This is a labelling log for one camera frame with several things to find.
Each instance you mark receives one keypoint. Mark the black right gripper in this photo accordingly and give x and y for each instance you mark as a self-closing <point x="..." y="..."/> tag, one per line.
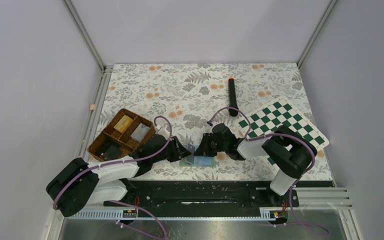
<point x="204" y="149"/>

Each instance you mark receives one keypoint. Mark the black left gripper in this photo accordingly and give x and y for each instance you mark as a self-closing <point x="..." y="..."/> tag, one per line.
<point x="179" y="150"/>

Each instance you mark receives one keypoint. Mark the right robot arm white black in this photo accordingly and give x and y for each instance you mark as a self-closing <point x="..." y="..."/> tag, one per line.
<point x="289" y="151"/>

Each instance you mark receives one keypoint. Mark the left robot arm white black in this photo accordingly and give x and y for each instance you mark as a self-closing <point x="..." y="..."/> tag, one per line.
<point x="81" y="184"/>

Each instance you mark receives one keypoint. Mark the white card in basket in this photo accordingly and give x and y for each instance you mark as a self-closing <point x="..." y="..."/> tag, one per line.
<point x="139" y="133"/>

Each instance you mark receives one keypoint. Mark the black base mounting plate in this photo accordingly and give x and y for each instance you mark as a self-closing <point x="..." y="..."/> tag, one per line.
<point x="202" y="198"/>

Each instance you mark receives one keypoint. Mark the floral patterned table mat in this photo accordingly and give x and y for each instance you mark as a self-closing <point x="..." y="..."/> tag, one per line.
<point x="189" y="94"/>

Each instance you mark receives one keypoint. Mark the black microphone orange tip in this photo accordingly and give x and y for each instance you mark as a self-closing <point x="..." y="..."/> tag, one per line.
<point x="233" y="106"/>

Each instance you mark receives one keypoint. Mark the brown wicker basket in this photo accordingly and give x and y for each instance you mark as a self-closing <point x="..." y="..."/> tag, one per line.
<point x="123" y="140"/>

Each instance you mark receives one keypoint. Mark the yellow block in basket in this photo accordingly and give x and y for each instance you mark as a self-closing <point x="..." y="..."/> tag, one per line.
<point x="123" y="123"/>

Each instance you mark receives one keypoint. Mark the aluminium cable duct rail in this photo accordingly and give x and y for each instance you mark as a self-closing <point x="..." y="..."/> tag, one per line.
<point x="128" y="214"/>

